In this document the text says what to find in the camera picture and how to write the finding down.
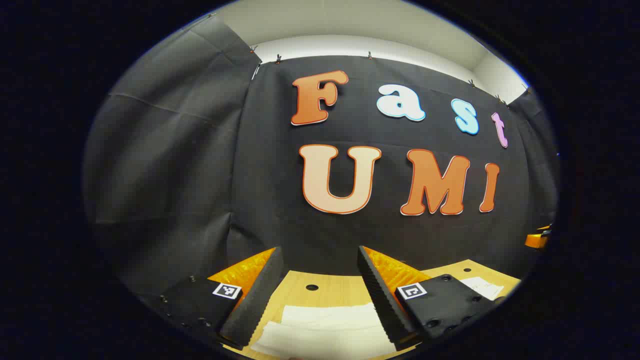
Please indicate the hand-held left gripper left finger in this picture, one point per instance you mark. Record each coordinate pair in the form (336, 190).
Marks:
(260, 295)

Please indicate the white jeans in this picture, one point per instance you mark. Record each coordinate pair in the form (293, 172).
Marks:
(325, 335)

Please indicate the white paper sheet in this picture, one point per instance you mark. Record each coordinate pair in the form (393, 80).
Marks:
(482, 288)

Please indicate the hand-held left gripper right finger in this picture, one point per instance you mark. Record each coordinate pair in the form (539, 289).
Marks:
(382, 300)

